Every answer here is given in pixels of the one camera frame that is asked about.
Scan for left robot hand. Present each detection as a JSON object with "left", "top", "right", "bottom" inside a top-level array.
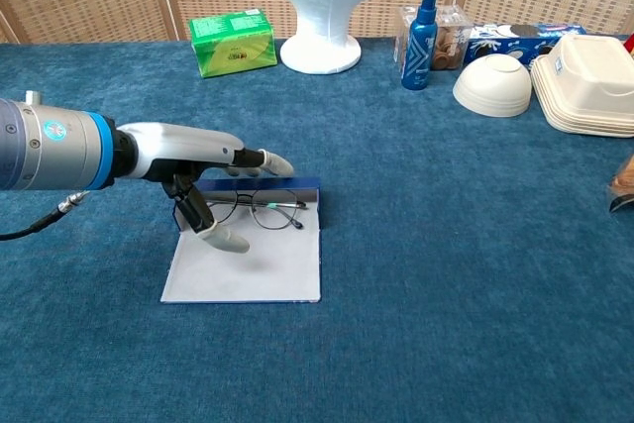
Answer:
[{"left": 116, "top": 121, "right": 295, "bottom": 254}]

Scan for black eyeglasses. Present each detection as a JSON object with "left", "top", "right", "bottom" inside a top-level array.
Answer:
[{"left": 205, "top": 188, "right": 308, "bottom": 232}]

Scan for blue glasses case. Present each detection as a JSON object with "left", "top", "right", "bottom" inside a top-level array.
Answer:
[{"left": 159, "top": 175, "right": 323, "bottom": 304}]

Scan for green cardboard box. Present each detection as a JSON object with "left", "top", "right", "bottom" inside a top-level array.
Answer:
[{"left": 188, "top": 8, "right": 279, "bottom": 79}]

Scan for blue spray bottle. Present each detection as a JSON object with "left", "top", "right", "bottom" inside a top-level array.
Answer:
[{"left": 400, "top": 0, "right": 440, "bottom": 92}]

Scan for blue table cloth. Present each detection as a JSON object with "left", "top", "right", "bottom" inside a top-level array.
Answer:
[{"left": 0, "top": 36, "right": 634, "bottom": 423}]

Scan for clear plastic cookie box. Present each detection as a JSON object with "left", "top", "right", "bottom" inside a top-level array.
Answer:
[{"left": 394, "top": 4, "right": 475, "bottom": 72}]

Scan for white upturned bowl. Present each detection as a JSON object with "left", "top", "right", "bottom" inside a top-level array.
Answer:
[{"left": 452, "top": 53, "right": 533, "bottom": 119}]

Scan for blue sandwich cookie box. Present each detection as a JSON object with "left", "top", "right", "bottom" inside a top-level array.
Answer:
[{"left": 465, "top": 22, "right": 588, "bottom": 67}]

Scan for beige lidded lunch box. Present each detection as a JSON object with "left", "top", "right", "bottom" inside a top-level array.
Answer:
[{"left": 530, "top": 34, "right": 634, "bottom": 139}]

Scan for clear bag with bread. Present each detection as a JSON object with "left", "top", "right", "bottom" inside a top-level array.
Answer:
[{"left": 606, "top": 153, "right": 634, "bottom": 214}]

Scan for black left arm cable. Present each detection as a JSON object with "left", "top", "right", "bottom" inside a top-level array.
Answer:
[{"left": 0, "top": 189, "right": 91, "bottom": 242}]

